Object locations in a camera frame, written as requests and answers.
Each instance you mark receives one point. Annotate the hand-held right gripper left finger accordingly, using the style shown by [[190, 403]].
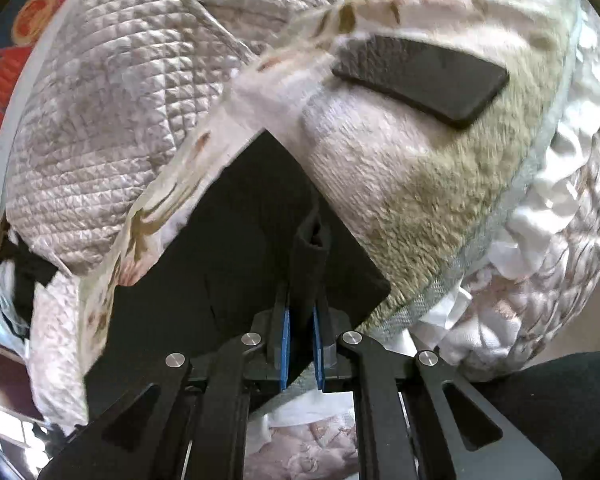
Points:
[[284, 347]]

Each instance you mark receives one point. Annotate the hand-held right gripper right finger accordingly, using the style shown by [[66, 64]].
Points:
[[320, 355]]

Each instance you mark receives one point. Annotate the black pants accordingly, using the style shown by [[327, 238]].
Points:
[[240, 220]]

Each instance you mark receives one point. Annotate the floral fleece blanket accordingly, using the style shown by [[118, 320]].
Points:
[[430, 200]]

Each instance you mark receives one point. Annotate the person's black-clothed leg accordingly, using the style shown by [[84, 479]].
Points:
[[555, 410]]

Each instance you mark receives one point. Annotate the floral quilted bedspread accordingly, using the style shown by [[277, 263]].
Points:
[[555, 260]]

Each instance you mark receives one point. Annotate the black garment pile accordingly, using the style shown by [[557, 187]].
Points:
[[25, 270]]

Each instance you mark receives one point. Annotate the black smartphone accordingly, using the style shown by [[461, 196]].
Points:
[[420, 77]]

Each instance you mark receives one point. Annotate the red blue wall poster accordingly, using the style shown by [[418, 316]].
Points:
[[25, 25]]

